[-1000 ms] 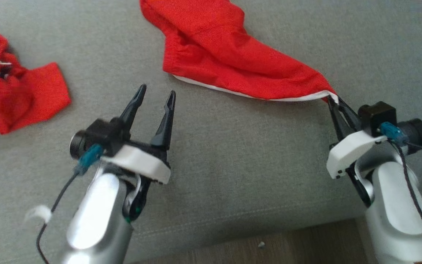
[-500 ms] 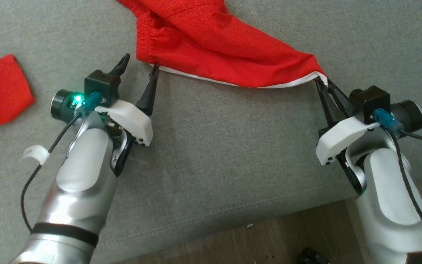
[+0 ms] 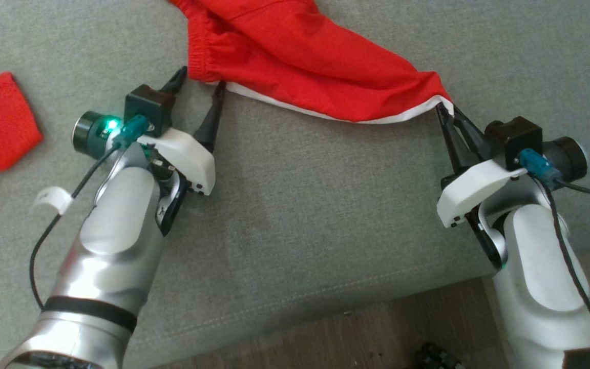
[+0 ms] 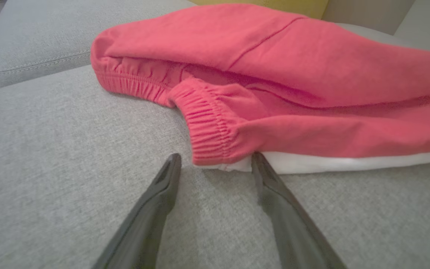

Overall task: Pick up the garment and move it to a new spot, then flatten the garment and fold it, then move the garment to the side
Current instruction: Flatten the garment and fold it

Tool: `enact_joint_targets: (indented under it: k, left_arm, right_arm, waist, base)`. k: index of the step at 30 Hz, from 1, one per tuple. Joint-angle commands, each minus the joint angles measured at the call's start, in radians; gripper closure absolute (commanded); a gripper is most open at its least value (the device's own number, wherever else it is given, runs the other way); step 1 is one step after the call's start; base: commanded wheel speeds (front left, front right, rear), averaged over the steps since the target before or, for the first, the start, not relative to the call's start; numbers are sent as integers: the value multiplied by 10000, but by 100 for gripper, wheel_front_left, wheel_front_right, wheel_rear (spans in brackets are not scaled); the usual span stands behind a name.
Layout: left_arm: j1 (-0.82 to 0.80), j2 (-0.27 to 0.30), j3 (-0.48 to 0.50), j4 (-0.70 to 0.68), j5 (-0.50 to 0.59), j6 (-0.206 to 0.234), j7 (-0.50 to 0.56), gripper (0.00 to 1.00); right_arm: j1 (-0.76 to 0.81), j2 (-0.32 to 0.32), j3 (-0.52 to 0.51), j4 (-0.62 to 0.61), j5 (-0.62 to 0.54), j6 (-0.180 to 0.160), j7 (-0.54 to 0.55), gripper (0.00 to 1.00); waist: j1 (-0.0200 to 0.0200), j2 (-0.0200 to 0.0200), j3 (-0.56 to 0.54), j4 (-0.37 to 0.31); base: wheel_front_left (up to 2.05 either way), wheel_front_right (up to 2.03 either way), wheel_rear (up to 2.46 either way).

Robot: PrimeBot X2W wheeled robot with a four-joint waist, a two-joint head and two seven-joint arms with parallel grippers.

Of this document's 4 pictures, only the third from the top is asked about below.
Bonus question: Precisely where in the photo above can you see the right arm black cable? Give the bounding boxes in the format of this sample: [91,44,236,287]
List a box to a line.
[518,149,590,362]

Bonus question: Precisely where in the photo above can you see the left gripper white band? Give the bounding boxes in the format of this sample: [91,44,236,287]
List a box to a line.
[72,66,227,236]

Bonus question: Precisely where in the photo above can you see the white cable label tag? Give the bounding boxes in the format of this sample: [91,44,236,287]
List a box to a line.
[33,187,73,216]

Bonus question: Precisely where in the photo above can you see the grey sofa seat cushion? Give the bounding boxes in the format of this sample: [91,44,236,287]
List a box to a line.
[0,0,590,369]

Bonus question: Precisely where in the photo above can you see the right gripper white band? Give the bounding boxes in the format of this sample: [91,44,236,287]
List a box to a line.
[436,104,587,270]

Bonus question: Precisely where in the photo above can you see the red shorts white stripe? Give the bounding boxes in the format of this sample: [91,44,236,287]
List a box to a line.
[170,0,454,125]

